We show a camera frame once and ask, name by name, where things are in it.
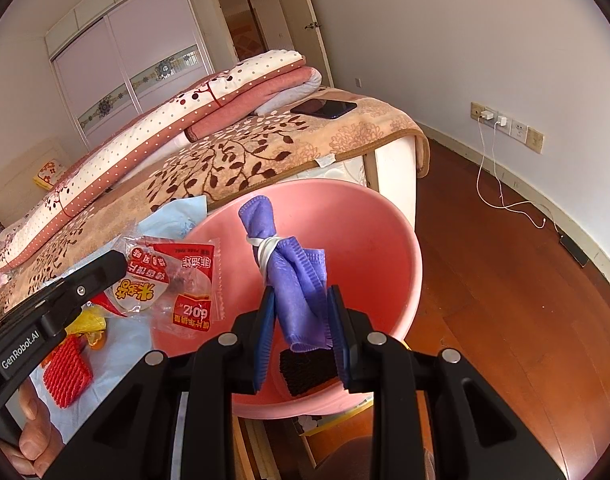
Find person's left hand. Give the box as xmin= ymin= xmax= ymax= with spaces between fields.
xmin=0 ymin=381 xmax=66 ymax=477

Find light blue sheet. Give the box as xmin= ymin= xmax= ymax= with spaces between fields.
xmin=22 ymin=194 xmax=208 ymax=441

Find polka-dot quilt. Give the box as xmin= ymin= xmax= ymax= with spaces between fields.
xmin=0 ymin=49 xmax=306 ymax=271

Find black device on floor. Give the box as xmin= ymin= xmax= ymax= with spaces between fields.
xmin=559 ymin=235 xmax=588 ymax=267

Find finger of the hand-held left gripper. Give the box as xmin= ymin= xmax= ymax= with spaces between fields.
xmin=47 ymin=250 xmax=128 ymax=306

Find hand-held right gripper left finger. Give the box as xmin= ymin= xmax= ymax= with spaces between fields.
xmin=44 ymin=286 xmax=277 ymax=480

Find red foam net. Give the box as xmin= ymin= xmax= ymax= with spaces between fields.
xmin=42 ymin=335 xmax=93 ymax=408

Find white sliding-door wardrobe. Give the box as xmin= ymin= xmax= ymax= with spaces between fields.
xmin=45 ymin=0 xmax=221 ymax=151

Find white charging cable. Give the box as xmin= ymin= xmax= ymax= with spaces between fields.
xmin=476 ymin=119 xmax=562 ymax=231

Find black smartphone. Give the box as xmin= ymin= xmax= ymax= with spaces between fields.
xmin=290 ymin=100 xmax=358 ymax=121

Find yellow fruit peel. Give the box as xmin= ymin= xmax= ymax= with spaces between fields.
xmin=65 ymin=307 xmax=108 ymax=351

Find white door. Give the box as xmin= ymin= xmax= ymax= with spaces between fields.
xmin=245 ymin=0 xmax=336 ymax=88

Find white folded cloth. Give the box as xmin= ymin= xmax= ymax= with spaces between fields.
xmin=255 ymin=67 xmax=326 ymax=116

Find yellow floral pillow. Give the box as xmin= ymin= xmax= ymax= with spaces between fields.
xmin=34 ymin=160 xmax=68 ymax=191

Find pink plastic bucket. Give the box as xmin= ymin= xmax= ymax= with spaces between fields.
xmin=150 ymin=179 xmax=423 ymax=418

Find pink folded blanket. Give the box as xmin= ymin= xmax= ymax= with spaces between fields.
xmin=185 ymin=66 xmax=321 ymax=143

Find clear snack wrapper red print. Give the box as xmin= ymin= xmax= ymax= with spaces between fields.
xmin=87 ymin=222 xmax=226 ymax=336

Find wall socket row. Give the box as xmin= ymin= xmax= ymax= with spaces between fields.
xmin=470 ymin=101 xmax=545 ymax=155

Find purple cloth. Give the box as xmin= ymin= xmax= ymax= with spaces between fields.
xmin=237 ymin=195 xmax=333 ymax=353

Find black sponge piece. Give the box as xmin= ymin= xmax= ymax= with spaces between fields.
xmin=279 ymin=347 xmax=343 ymax=398

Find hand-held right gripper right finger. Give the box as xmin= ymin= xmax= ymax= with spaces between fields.
xmin=327 ymin=284 xmax=568 ymax=480

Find brown leaf-print blanket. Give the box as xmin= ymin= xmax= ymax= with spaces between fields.
xmin=0 ymin=85 xmax=431 ymax=311

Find white bed frame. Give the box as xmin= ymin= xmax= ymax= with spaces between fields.
xmin=365 ymin=135 xmax=418 ymax=231

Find cream headboard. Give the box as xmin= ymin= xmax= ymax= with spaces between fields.
xmin=0 ymin=137 xmax=66 ymax=226

